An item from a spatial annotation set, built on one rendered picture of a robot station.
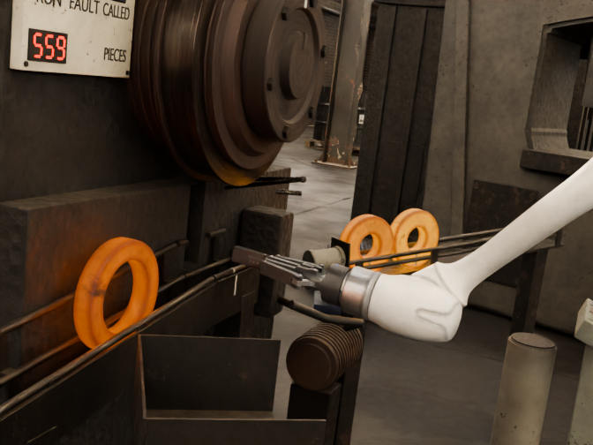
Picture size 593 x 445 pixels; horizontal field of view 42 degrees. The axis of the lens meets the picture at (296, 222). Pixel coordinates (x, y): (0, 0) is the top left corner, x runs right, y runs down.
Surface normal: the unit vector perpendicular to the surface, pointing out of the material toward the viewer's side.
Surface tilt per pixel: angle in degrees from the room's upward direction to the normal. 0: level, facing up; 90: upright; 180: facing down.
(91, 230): 90
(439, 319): 80
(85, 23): 90
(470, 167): 90
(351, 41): 90
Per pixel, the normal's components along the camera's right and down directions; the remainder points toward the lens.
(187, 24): -0.35, -0.04
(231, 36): 0.10, 0.04
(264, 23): -0.29, -0.29
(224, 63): 0.07, 0.26
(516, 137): -0.59, 0.08
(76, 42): 0.92, 0.18
